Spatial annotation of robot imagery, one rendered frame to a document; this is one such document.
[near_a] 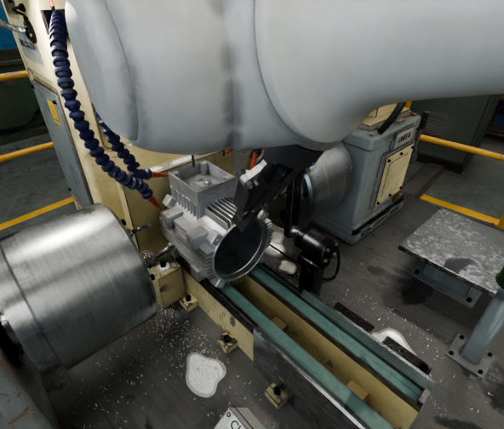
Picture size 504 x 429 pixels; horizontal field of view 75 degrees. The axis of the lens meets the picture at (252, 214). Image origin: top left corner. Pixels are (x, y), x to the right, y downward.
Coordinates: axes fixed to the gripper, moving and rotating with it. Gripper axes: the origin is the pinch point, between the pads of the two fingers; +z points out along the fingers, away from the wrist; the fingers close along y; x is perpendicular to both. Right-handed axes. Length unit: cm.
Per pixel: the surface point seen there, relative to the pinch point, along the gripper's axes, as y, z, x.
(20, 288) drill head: 31.6, 9.9, -8.3
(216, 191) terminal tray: -5.9, 12.7, -11.4
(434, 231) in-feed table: -59, 16, 25
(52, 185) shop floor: -13, 244, -186
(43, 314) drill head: 30.5, 11.0, -3.8
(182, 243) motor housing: 3.0, 22.4, -7.6
